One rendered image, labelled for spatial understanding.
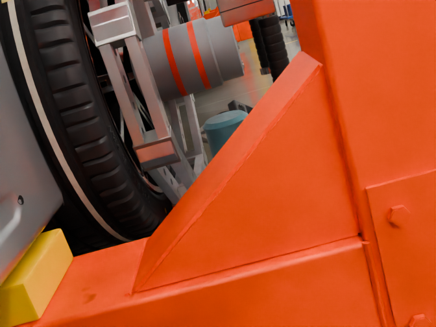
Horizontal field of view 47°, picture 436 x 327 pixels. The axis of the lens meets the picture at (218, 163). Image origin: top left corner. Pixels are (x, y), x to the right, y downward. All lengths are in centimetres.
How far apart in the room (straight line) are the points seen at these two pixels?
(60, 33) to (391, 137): 49
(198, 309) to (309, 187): 18
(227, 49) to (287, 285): 56
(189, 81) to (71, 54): 31
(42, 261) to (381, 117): 41
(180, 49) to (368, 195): 58
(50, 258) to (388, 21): 46
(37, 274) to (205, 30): 58
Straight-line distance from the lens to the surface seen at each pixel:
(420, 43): 50
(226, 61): 100
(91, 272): 67
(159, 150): 82
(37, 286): 62
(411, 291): 58
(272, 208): 52
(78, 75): 77
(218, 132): 92
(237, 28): 468
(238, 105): 123
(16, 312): 62
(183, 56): 99
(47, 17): 80
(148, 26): 104
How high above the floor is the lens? 95
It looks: 18 degrees down
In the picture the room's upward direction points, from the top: 17 degrees counter-clockwise
